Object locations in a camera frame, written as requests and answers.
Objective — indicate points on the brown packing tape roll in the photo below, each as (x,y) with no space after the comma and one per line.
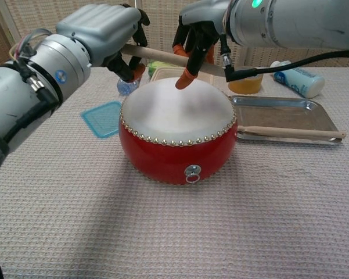
(245,85)

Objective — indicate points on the green soap box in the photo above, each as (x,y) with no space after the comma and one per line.
(154,65)

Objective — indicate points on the wooden drumstick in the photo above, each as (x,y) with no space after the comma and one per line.
(290,132)
(162,55)

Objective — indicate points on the light blue white bottle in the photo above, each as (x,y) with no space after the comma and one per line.
(303,82)

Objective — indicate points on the stainless steel tray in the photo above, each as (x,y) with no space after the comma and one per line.
(284,113)

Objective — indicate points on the woven folding screen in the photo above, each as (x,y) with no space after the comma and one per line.
(168,23)

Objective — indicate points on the beige food container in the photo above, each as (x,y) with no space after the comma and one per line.
(165,73)

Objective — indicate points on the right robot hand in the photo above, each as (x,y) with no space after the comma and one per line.
(200,32)

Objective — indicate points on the red drum with white skin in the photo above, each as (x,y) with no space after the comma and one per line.
(177,151)

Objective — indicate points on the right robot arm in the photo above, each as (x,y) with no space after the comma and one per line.
(293,23)

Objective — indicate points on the beige woven tablecloth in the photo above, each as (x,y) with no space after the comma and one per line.
(104,226)

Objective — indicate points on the teal plastic lid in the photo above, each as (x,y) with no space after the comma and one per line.
(103,119)

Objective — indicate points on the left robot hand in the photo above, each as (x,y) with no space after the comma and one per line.
(104,29)

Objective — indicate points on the clear plastic water bottle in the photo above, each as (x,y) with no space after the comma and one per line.
(126,87)

